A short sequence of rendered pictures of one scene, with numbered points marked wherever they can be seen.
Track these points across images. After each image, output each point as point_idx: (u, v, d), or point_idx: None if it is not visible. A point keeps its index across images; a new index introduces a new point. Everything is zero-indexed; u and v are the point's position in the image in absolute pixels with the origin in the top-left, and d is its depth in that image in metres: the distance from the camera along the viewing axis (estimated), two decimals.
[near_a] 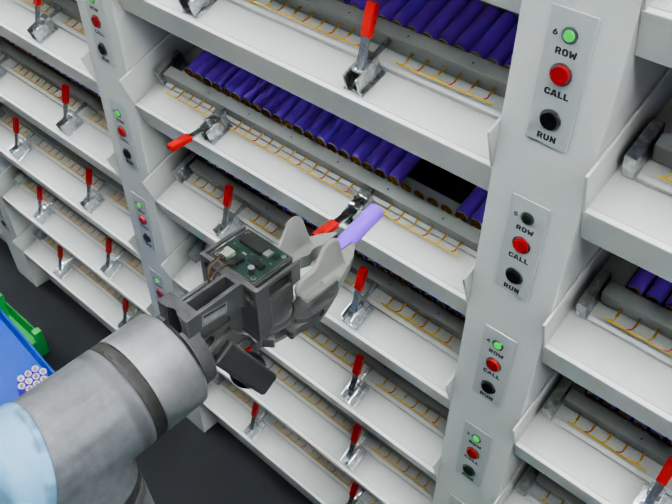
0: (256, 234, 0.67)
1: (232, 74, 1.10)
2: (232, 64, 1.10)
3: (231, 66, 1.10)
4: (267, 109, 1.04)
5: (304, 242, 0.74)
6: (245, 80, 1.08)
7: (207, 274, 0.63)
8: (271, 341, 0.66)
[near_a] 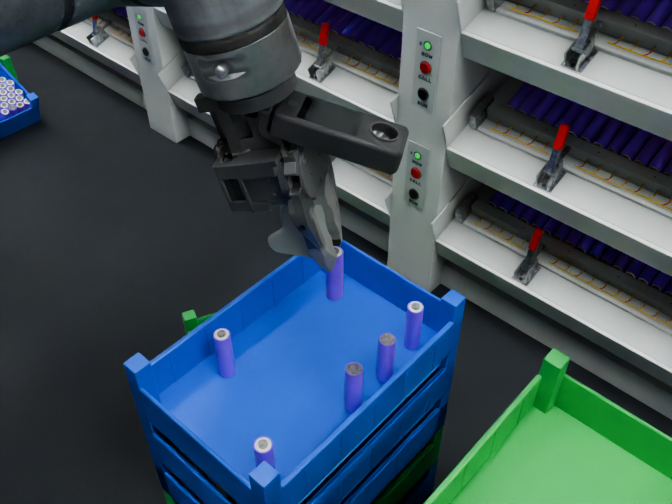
0: (239, 201, 0.71)
1: None
2: None
3: None
4: None
5: (309, 248, 0.73)
6: None
7: (218, 143, 0.67)
8: None
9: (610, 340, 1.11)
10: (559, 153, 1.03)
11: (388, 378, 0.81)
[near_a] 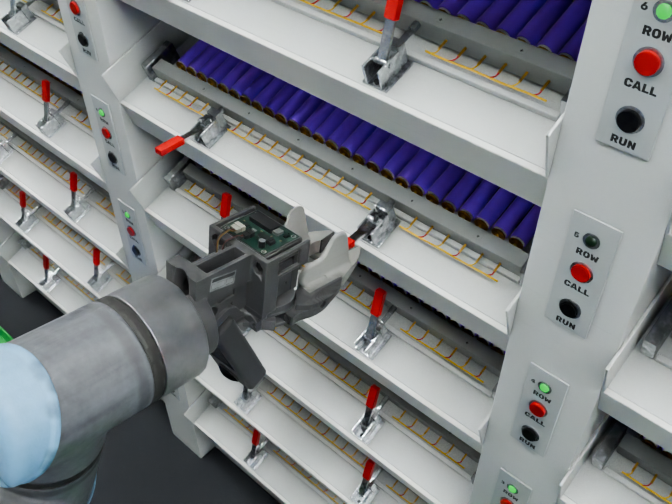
0: (266, 215, 0.67)
1: (230, 68, 0.96)
2: (230, 56, 0.97)
3: (229, 59, 0.97)
4: (270, 108, 0.91)
5: (303, 236, 0.74)
6: (245, 75, 0.94)
7: (216, 244, 0.62)
8: (272, 323, 0.65)
9: None
10: None
11: None
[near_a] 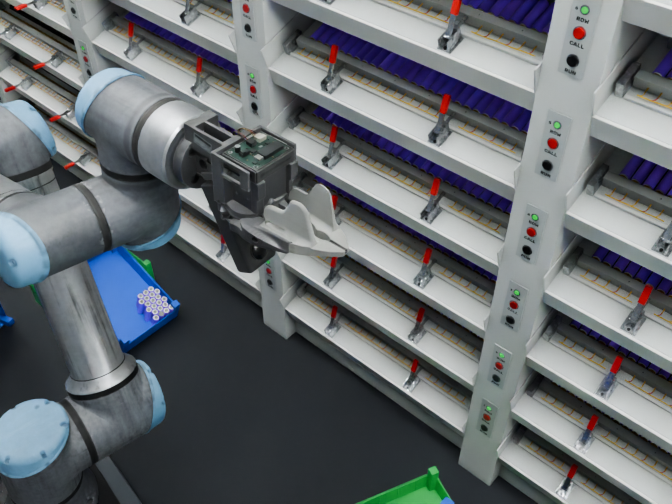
0: (285, 152, 0.76)
1: (345, 40, 1.55)
2: (344, 33, 1.55)
3: (344, 35, 1.55)
4: (374, 64, 1.49)
5: (327, 222, 0.76)
6: (356, 45, 1.53)
7: (238, 131, 0.78)
8: (220, 211, 0.79)
9: None
10: (591, 431, 1.53)
11: None
